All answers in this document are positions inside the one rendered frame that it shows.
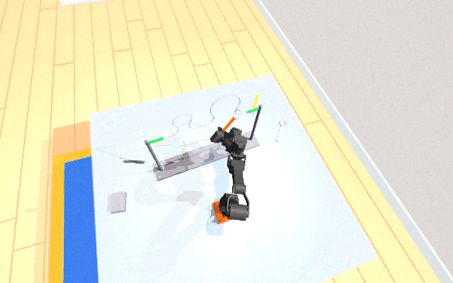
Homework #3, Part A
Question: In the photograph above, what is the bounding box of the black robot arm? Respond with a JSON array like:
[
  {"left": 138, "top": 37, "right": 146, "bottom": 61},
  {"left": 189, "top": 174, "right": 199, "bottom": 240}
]
[{"left": 218, "top": 127, "right": 250, "bottom": 221}]

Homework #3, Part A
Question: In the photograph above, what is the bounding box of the orange handle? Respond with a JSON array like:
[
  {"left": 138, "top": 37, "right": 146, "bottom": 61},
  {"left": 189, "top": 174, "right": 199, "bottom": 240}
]
[{"left": 223, "top": 109, "right": 242, "bottom": 132}]

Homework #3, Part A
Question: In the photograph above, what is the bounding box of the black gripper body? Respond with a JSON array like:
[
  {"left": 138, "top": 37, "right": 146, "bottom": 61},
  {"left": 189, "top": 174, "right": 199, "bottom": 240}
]
[{"left": 210, "top": 130, "right": 234, "bottom": 152}]

